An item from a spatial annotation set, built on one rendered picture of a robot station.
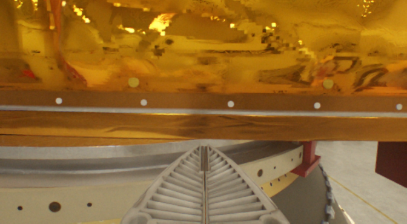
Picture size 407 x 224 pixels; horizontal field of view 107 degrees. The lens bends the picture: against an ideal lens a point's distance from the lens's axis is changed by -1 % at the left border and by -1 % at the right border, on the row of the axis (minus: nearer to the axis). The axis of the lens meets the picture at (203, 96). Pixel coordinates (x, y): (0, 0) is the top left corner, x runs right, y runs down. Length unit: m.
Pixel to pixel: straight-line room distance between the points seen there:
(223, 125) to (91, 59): 0.24
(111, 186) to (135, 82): 0.16
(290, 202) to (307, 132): 0.21
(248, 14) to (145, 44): 0.16
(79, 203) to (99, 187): 0.03
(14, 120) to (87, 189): 0.23
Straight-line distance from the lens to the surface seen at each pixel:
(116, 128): 0.33
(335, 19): 0.32
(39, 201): 0.31
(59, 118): 0.39
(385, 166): 0.70
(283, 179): 0.48
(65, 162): 0.35
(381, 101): 0.43
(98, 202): 0.28
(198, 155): 0.17
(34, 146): 0.36
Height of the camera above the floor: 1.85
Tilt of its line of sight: 4 degrees down
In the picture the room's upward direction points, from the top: 1 degrees clockwise
